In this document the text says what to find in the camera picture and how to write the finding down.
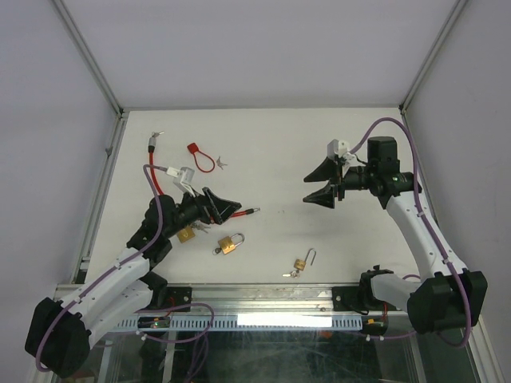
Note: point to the medium brass padlock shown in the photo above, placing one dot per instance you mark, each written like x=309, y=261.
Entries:
x=228, y=244

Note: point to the white slotted cable duct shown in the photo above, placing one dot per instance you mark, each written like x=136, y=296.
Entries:
x=241, y=322

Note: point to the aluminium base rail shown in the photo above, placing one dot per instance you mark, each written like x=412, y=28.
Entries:
x=255, y=297

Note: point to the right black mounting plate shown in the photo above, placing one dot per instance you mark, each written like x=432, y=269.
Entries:
x=349, y=298

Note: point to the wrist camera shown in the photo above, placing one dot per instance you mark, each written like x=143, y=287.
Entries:
x=182, y=179
x=340, y=152

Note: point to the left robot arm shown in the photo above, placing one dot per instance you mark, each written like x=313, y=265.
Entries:
x=63, y=332

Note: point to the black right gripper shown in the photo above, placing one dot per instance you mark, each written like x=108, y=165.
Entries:
x=326, y=171

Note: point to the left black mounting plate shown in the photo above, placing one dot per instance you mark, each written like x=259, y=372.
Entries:
x=168, y=297

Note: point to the left aluminium frame post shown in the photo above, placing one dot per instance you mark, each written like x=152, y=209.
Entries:
x=86, y=54

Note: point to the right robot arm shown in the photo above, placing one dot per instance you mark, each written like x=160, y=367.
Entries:
x=447, y=295

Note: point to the large brass padlock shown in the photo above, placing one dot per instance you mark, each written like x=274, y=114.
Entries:
x=188, y=232

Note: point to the right aluminium frame post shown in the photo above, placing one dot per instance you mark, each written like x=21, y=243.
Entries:
x=445, y=31

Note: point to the aluminium frame post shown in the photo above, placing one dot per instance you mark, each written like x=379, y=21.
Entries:
x=86, y=54
x=445, y=31

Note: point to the black mounting plate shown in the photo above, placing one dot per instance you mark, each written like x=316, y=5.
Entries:
x=168, y=297
x=349, y=298

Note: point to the small brass long-shackle padlock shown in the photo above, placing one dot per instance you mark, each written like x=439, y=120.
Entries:
x=300, y=264

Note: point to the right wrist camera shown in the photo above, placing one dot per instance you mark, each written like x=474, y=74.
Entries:
x=340, y=152

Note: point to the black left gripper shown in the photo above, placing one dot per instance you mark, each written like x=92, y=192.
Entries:
x=211, y=208

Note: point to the red thin-cable padlock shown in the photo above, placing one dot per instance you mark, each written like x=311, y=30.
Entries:
x=203, y=161

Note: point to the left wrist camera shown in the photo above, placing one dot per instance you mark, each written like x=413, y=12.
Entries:
x=182, y=179

